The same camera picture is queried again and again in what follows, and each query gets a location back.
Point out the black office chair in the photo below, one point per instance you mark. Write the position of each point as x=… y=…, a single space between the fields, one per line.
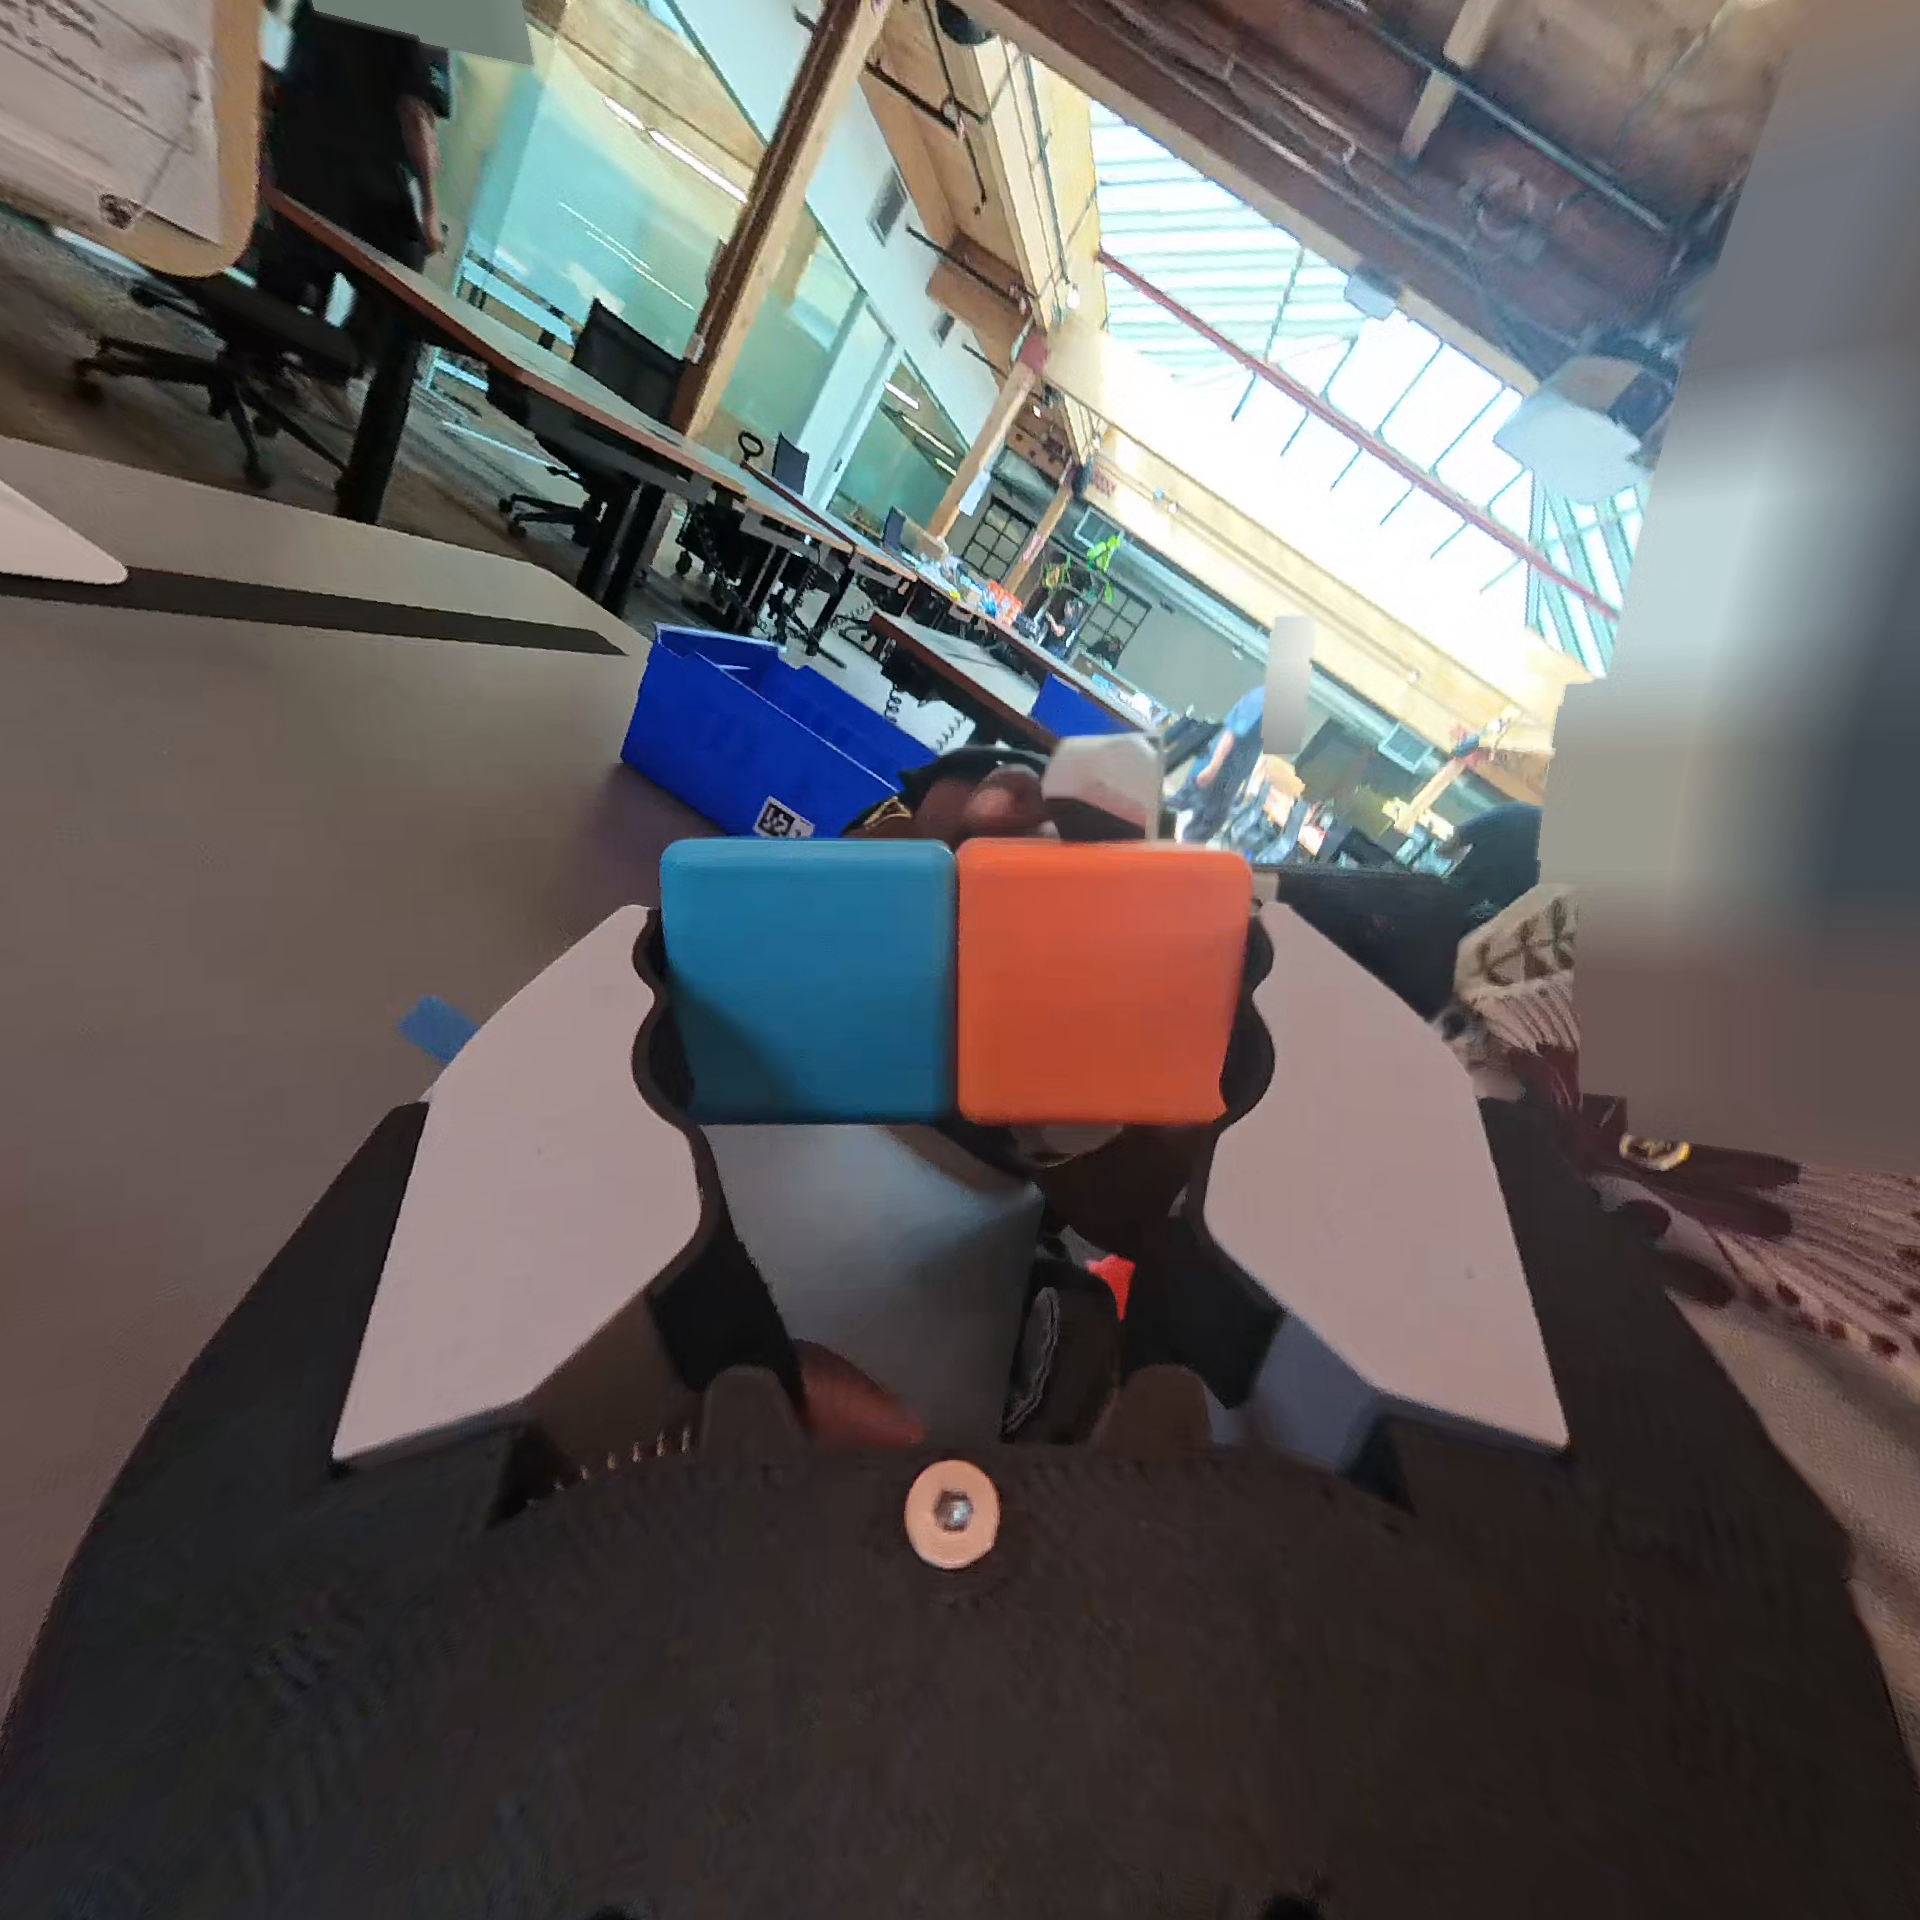
x=212 y=345

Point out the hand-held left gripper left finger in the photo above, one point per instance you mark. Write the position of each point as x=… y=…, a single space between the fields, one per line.
x=526 y=1201

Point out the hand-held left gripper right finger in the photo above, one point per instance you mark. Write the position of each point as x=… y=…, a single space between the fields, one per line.
x=1365 y=1201

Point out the teal foam cube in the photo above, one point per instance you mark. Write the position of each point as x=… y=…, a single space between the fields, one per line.
x=805 y=977

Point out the white stand base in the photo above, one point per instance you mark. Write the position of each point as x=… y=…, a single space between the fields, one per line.
x=47 y=540

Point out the brown office desk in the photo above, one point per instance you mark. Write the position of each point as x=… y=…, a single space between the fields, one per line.
x=977 y=674
x=510 y=361

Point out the blue tape strip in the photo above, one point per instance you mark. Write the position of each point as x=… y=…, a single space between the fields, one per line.
x=441 y=1028

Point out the blue plastic bin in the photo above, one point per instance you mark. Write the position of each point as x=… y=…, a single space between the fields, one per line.
x=737 y=736

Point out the orange foam cube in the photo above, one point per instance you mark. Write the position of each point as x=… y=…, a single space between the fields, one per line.
x=1095 y=977

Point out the person's right hand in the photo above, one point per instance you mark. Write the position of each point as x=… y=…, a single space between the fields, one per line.
x=967 y=799

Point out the printed sign board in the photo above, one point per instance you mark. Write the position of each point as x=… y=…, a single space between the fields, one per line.
x=123 y=121

